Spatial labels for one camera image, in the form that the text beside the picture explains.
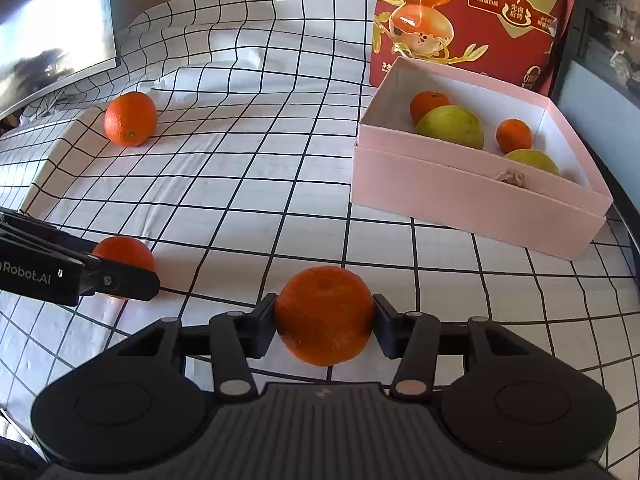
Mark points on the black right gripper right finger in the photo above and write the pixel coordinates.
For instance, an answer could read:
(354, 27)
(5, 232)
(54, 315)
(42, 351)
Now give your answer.
(417, 339)

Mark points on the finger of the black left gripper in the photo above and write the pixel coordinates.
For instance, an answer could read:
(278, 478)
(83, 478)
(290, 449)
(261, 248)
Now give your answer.
(117, 280)

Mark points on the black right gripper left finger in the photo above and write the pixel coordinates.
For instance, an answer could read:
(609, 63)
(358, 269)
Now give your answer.
(152, 362)

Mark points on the small orange tangerine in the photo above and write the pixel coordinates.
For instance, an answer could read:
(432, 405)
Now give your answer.
(125, 249)

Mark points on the large orange tangerine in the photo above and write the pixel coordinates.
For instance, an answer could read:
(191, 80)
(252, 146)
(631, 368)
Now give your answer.
(324, 315)

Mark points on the far orange tangerine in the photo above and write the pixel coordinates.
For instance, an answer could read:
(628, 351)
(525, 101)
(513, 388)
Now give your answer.
(130, 119)

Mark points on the white black grid tablecloth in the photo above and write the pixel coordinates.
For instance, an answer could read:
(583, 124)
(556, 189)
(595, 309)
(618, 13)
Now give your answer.
(245, 181)

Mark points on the small green pear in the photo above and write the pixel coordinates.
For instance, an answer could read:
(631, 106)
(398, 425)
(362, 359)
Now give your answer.
(533, 158)

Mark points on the large green pear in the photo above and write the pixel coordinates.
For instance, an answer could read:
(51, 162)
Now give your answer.
(452, 123)

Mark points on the orange tangerine in box right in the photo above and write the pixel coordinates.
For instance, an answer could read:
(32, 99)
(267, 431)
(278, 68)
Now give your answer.
(514, 134)

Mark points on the orange tangerine in box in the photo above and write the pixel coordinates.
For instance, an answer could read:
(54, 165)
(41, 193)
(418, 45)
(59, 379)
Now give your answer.
(514, 134)
(424, 102)

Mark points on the dark screen monitor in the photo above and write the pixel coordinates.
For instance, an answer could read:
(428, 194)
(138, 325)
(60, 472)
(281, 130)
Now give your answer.
(48, 44)

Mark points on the orange tangerine in box back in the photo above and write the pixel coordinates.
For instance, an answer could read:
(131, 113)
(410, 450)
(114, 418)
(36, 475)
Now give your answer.
(424, 102)

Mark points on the red snack bag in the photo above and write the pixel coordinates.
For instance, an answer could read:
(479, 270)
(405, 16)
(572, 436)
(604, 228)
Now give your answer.
(517, 41)

